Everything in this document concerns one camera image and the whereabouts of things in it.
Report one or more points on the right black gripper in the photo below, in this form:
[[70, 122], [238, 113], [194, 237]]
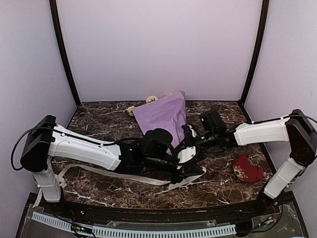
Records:
[[191, 141]]

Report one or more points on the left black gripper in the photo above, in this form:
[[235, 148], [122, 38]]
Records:
[[188, 168]]

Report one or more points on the pink purple wrapping paper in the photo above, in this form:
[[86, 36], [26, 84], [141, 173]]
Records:
[[167, 113]]

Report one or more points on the pink rose flower stem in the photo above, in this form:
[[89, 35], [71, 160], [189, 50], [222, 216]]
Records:
[[151, 99]]

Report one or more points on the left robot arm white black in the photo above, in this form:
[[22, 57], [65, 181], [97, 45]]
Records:
[[125, 158]]

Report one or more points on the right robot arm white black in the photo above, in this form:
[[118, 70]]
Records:
[[295, 129]]

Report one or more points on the red floral dish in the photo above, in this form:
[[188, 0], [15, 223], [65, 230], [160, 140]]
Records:
[[247, 169]]

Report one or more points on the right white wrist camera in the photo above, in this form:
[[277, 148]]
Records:
[[189, 130]]

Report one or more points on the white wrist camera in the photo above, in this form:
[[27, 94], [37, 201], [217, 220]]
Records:
[[189, 130], [186, 155]]

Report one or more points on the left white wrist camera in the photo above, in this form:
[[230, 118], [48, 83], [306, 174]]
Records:
[[186, 155]]

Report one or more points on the black front table rail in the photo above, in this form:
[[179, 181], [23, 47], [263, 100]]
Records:
[[99, 214]]

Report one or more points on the white slotted cable duct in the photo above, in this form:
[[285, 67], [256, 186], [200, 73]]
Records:
[[135, 230]]

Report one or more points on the right black frame post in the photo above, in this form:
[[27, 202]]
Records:
[[256, 52]]

